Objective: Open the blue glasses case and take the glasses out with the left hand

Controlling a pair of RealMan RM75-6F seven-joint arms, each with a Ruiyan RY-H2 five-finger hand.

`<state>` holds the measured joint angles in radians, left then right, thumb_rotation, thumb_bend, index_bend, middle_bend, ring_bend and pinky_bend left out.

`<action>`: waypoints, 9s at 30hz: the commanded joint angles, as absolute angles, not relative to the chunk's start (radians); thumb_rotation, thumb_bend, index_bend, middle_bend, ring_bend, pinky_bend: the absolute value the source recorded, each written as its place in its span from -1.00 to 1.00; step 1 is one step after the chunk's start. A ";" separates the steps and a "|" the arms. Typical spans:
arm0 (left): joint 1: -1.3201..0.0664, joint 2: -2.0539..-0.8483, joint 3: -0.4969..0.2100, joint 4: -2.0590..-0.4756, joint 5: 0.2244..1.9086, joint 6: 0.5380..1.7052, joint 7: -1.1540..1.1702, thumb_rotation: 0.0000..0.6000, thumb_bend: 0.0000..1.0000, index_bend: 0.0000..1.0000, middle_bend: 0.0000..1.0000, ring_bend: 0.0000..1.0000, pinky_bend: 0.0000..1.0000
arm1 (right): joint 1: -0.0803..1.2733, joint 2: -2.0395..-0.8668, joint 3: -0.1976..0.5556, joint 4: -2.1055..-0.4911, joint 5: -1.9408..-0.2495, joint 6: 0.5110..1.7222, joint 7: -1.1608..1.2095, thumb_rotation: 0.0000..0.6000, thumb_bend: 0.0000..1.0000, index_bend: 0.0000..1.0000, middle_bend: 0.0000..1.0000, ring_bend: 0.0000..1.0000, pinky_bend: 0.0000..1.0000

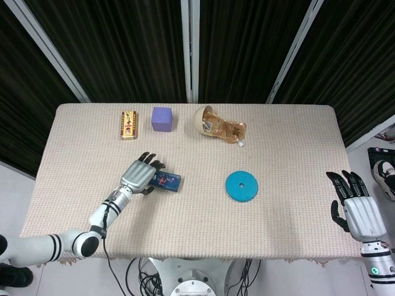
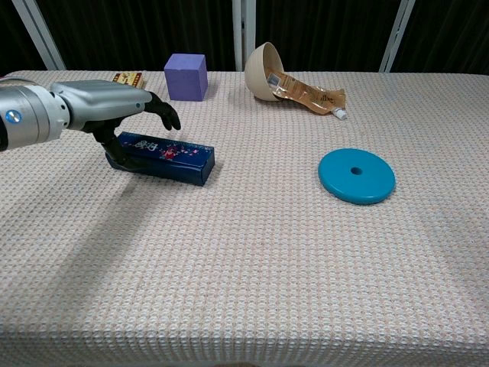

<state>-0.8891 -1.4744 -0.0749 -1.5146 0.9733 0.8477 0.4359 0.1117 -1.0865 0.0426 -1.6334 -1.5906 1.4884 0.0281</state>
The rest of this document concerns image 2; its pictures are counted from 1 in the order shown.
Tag golden brown snack pouch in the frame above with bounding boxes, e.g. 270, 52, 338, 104
266, 67, 348, 122

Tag grey metal frame post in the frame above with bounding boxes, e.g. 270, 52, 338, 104
11, 0, 67, 71
379, 0, 416, 73
232, 0, 257, 73

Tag blue glasses case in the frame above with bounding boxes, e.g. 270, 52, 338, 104
105, 132, 215, 187

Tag beige bowl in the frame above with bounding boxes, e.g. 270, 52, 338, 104
244, 41, 286, 102

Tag black curtain panel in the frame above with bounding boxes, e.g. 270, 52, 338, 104
0, 0, 49, 77
254, 0, 400, 73
393, 0, 489, 76
36, 0, 235, 73

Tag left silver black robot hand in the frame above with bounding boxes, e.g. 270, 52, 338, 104
49, 79, 182, 169

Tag purple foam cube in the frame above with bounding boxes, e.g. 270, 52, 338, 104
164, 53, 209, 102

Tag red and yellow box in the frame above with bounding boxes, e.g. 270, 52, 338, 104
112, 71, 145, 90

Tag teal disc with hole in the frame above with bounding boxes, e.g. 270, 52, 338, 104
318, 148, 397, 206

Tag beige woven tablecloth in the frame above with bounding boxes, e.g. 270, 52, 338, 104
0, 70, 489, 367

